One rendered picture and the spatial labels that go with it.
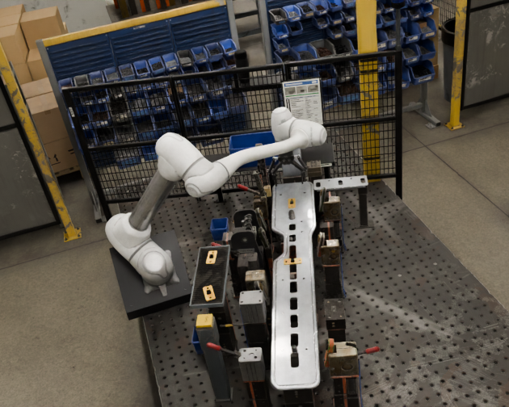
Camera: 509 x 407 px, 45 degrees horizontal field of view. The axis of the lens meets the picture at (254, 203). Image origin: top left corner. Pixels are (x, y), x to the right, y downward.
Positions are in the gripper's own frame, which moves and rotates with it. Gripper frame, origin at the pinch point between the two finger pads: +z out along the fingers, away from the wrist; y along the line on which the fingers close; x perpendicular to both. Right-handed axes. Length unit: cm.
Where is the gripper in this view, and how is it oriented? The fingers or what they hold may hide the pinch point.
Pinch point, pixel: (288, 182)
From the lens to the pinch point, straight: 314.6
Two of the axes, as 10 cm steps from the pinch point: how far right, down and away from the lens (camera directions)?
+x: 0.4, -5.8, 8.2
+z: 1.4, 8.1, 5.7
